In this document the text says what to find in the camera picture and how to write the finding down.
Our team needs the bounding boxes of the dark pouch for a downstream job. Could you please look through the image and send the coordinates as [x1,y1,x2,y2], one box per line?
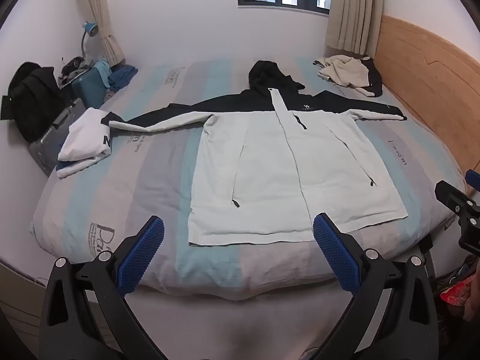
[60,55,91,81]

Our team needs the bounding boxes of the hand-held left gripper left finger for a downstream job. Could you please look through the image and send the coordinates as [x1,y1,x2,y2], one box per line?
[39,215,169,360]

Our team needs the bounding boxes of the cream curtain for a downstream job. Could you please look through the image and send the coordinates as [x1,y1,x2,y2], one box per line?
[75,0,126,69]
[324,0,383,56]

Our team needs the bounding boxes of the red patterned bag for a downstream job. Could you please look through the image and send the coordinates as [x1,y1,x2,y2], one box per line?
[439,274,474,310]

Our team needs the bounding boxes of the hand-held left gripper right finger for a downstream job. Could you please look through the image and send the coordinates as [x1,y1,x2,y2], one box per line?
[312,213,439,360]

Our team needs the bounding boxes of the grey suitcase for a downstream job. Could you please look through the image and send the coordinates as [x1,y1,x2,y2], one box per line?
[28,97,89,177]

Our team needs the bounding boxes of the blue clothes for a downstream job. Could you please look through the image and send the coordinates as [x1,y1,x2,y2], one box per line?
[108,64,139,91]

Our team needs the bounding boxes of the black backpack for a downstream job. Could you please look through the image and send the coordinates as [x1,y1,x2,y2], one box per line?
[0,62,66,143]

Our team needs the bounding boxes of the bed with striped sheet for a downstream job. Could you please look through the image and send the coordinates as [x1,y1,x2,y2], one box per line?
[0,57,467,360]

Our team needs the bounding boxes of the wooden headboard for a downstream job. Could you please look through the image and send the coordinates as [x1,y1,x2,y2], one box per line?
[373,15,480,181]

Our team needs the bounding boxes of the folded white and navy shirt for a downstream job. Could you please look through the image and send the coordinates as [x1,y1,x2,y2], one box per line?
[58,108,113,162]

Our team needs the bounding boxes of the teal suitcase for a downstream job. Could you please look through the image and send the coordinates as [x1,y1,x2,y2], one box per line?
[71,60,111,107]

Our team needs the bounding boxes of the blue desk lamp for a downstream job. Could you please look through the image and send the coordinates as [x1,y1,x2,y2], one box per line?
[80,22,100,62]

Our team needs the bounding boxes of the beige and black garment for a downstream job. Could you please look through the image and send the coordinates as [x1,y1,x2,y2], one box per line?
[314,55,383,98]

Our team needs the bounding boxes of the white and black hooded jacket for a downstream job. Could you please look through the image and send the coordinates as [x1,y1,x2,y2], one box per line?
[101,60,409,247]

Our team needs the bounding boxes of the folded white and blue garment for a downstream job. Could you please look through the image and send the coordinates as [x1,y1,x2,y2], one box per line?
[56,154,104,179]

